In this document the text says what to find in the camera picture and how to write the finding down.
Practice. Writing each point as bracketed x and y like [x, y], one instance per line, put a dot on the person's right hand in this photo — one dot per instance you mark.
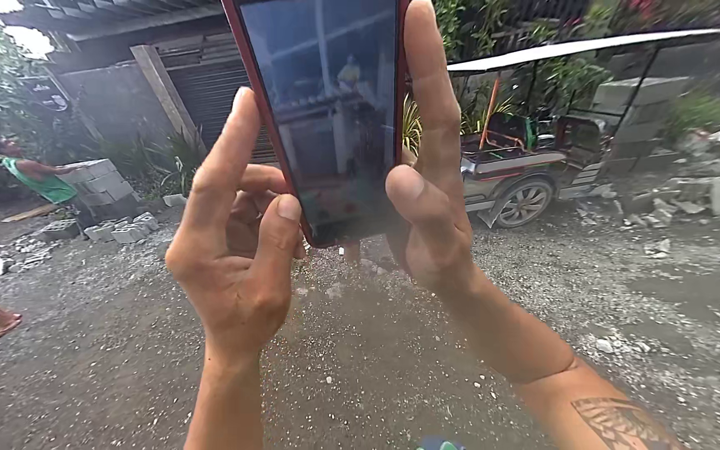
[438, 237]

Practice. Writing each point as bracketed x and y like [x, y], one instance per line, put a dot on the person's left hand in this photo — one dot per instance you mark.
[235, 287]

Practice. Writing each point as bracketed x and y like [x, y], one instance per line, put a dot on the person's right thumb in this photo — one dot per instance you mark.
[419, 200]

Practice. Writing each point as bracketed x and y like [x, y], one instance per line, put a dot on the person's right index finger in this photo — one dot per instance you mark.
[435, 94]

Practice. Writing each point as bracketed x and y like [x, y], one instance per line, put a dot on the person's left fingers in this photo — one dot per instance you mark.
[245, 215]

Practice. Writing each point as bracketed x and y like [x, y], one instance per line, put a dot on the person's left thumb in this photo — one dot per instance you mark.
[277, 237]

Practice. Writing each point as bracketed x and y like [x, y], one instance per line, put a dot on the person's left index finger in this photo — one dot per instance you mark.
[219, 165]

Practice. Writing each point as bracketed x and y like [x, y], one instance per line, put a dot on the red-cased smartphone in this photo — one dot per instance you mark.
[335, 125]

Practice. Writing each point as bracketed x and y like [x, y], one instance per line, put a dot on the person's left forearm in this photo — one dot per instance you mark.
[225, 406]

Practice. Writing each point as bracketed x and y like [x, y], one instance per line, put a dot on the person's right forearm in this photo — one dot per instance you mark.
[535, 356]

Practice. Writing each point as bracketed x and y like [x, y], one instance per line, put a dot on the yellow-green spiky plant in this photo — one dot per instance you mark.
[411, 128]

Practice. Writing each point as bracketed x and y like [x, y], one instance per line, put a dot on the green narrow-leaved plant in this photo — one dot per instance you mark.
[177, 172]

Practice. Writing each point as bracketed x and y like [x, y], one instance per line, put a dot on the dark roller shutter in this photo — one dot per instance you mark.
[216, 90]

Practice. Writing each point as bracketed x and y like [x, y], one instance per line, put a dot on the tricycle with white roof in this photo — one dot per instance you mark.
[513, 167]

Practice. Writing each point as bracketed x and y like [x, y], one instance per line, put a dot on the pile of loose concrete blocks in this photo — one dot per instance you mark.
[129, 234]

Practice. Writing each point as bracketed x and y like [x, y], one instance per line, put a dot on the stack of grey concrete blocks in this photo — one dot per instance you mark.
[100, 184]

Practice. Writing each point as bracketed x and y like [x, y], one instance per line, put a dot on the green leafy bushes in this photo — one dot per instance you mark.
[575, 78]

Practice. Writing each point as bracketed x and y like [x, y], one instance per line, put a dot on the corrugated metal roof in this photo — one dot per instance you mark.
[116, 17]

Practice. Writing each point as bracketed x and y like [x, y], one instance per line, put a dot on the wooden plank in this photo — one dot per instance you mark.
[30, 213]

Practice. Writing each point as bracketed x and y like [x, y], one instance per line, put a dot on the tall stack of concrete blocks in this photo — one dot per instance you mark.
[638, 119]

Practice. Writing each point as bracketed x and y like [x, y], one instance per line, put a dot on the heap of small stone rubble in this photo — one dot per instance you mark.
[2, 265]

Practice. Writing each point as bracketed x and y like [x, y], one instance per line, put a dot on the pile of broken concrete pieces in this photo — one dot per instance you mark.
[717, 195]

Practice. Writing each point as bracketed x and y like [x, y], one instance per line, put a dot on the wooden post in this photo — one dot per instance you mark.
[165, 94]

